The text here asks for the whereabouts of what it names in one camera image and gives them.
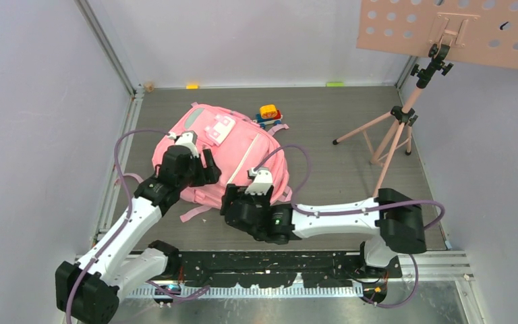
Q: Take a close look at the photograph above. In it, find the pink student backpack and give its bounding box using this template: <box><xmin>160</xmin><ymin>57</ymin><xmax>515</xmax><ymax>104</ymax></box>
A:
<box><xmin>171</xmin><ymin>103</ymin><xmax>292</xmax><ymax>222</ymax></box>

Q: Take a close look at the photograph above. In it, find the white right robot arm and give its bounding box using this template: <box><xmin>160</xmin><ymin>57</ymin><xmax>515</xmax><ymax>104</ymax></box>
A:
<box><xmin>220</xmin><ymin>167</ymin><xmax>427</xmax><ymax>277</ymax></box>

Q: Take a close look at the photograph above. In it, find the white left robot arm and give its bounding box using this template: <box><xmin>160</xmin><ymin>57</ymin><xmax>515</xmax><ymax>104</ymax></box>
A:
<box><xmin>55</xmin><ymin>131</ymin><xmax>221</xmax><ymax>323</ymax></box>

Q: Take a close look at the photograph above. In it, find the small wooden block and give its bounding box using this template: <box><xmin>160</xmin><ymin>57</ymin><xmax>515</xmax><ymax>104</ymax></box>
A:
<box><xmin>144</xmin><ymin>82</ymin><xmax>154</xmax><ymax>92</ymax></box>

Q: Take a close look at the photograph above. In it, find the yellow blue toy truck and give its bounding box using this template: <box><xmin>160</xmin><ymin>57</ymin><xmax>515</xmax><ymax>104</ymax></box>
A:
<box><xmin>253</xmin><ymin>104</ymin><xmax>283</xmax><ymax>130</ymax></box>

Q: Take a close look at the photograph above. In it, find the green tape marker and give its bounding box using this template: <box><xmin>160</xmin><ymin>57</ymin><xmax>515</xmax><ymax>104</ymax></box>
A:
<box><xmin>325</xmin><ymin>82</ymin><xmax>345</xmax><ymax>87</ymax></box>

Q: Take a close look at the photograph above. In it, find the pink music stand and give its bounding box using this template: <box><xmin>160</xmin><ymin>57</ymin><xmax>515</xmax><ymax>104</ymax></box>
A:
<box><xmin>357</xmin><ymin>0</ymin><xmax>518</xmax><ymax>188</ymax></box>

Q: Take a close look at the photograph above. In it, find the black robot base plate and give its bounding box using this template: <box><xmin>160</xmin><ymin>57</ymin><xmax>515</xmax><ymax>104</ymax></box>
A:
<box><xmin>154</xmin><ymin>250</ymin><xmax>402</xmax><ymax>288</ymax></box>

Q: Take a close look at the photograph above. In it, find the aluminium frame rail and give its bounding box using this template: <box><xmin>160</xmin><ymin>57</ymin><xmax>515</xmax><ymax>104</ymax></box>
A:
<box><xmin>121</xmin><ymin>251</ymin><xmax>475</xmax><ymax>308</ymax></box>

